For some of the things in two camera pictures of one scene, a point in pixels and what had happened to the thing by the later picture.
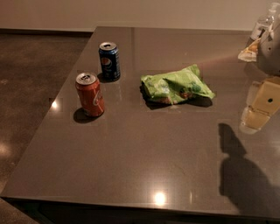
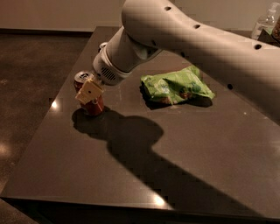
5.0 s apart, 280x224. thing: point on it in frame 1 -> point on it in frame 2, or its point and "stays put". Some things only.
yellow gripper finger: x=263 y=100 -> x=105 y=72
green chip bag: x=177 y=86 stays put
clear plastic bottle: x=264 y=22 stays put
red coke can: x=91 y=95 stays put
